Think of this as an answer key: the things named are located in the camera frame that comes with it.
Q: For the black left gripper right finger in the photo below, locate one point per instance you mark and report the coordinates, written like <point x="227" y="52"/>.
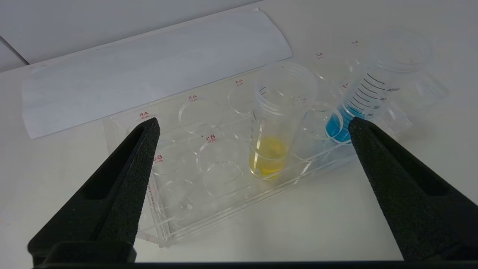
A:
<point x="410" y="201"/>

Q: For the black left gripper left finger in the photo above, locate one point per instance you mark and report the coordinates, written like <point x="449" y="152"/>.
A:
<point x="112" y="201"/>

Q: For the test tube with yellow liquid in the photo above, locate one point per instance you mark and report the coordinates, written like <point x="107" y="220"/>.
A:
<point x="269" y="157"/>

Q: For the clear plastic test tube rack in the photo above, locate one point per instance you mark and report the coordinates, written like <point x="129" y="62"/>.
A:
<point x="209" y="175"/>

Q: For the test tube with blue liquid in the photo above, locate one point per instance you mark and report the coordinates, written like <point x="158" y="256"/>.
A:
<point x="338" y="129"/>

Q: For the white paper sheet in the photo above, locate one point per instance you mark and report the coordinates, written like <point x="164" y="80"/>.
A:
<point x="149" y="67"/>

